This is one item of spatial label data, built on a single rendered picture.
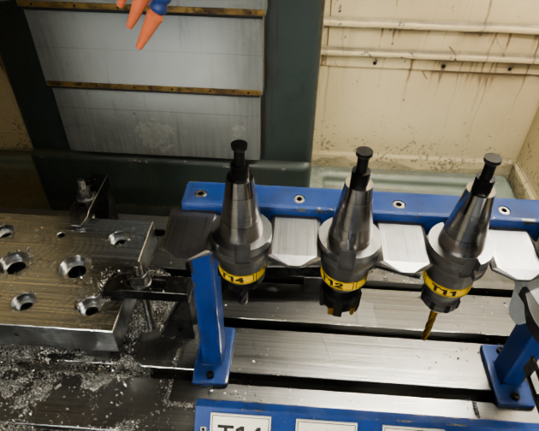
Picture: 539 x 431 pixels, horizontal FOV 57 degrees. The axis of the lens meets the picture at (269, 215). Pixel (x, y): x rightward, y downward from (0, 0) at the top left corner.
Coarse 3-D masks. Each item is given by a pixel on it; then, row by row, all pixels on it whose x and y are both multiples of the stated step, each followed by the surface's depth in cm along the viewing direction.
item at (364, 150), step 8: (360, 152) 43; (368, 152) 43; (360, 160) 43; (368, 160) 43; (352, 168) 44; (360, 168) 43; (368, 168) 44; (352, 176) 44; (360, 176) 44; (368, 176) 44; (352, 184) 45; (360, 184) 44; (368, 184) 45
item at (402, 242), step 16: (384, 224) 52; (400, 224) 52; (416, 224) 52; (384, 240) 50; (400, 240) 50; (416, 240) 50; (384, 256) 49; (400, 256) 49; (416, 256) 49; (400, 272) 48; (416, 272) 48
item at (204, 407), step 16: (208, 400) 64; (224, 400) 64; (208, 416) 64; (272, 416) 63; (288, 416) 63; (304, 416) 63; (320, 416) 63; (336, 416) 63; (352, 416) 63; (368, 416) 63; (384, 416) 63; (400, 416) 63; (416, 416) 63; (432, 416) 63; (448, 416) 63
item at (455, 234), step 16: (464, 192) 45; (464, 208) 45; (480, 208) 44; (448, 224) 47; (464, 224) 46; (480, 224) 45; (448, 240) 48; (464, 240) 46; (480, 240) 46; (464, 256) 47
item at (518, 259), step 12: (492, 228) 52; (504, 228) 52; (516, 228) 52; (492, 240) 51; (504, 240) 51; (516, 240) 51; (528, 240) 51; (504, 252) 49; (516, 252) 49; (528, 252) 49; (492, 264) 48; (504, 264) 48; (516, 264) 48; (528, 264) 48; (516, 276) 47; (528, 276) 47
